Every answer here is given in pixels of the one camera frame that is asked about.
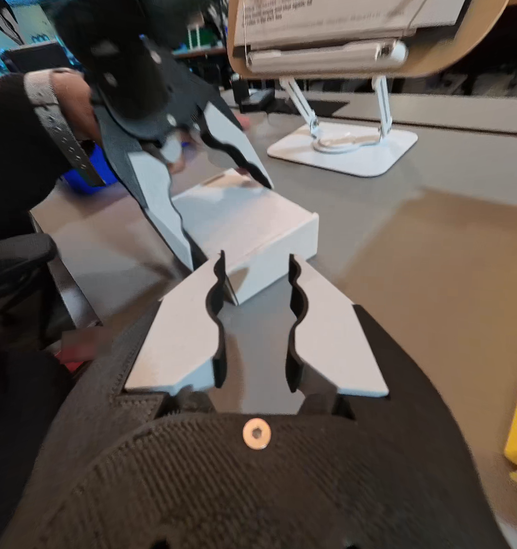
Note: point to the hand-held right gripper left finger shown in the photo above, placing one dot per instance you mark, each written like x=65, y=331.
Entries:
x=177, y=343

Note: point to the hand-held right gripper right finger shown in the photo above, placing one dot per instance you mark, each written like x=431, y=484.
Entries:
x=340, y=347

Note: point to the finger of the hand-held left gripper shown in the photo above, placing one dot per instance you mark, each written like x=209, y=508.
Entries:
x=159, y=201
x=230, y=137

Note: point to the white cardboard mailer box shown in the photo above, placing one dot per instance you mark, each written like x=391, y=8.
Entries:
x=249, y=223

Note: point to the grey desk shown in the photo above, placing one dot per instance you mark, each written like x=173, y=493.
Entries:
x=434, y=257

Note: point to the black power adapter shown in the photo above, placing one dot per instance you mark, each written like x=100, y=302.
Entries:
x=254, y=96

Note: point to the black box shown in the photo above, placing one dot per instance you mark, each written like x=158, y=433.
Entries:
x=35, y=58

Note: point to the white instruction sheet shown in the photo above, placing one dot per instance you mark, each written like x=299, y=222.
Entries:
x=327, y=17

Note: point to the black chair armrest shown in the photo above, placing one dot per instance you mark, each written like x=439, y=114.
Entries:
x=13, y=261

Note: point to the person's dark sweater torso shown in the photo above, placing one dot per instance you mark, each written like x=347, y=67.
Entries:
x=18, y=429

